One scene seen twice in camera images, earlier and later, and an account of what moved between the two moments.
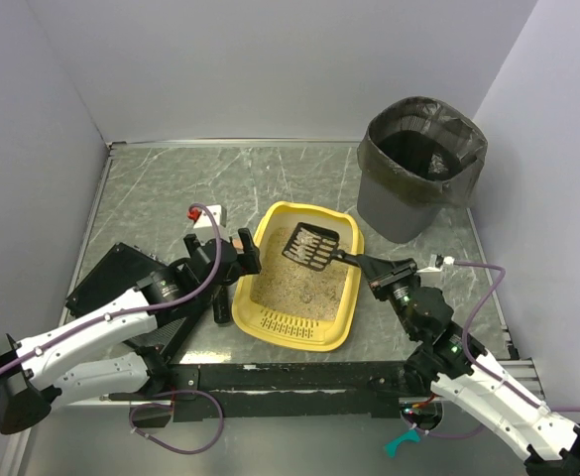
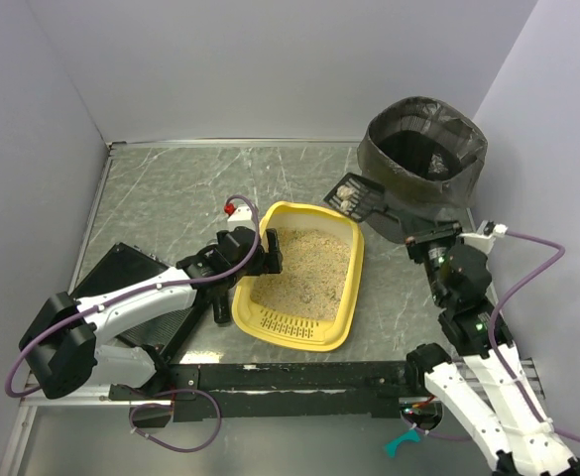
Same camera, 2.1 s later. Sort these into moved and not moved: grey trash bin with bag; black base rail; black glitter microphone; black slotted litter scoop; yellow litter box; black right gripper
Moved: black right gripper; black slotted litter scoop
Not moved: grey trash bin with bag; black base rail; black glitter microphone; yellow litter box
